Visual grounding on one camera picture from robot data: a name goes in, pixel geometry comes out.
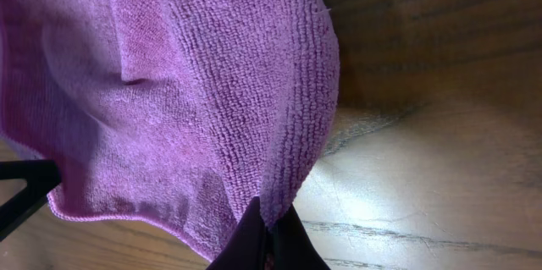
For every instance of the purple microfibre cloth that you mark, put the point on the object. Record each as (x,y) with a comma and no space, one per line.
(176,113)

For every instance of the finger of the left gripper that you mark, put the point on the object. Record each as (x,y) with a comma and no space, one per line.
(40,177)

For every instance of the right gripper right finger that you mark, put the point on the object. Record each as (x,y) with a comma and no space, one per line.
(291,247)

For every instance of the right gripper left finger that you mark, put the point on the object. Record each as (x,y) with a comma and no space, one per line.
(246,249)

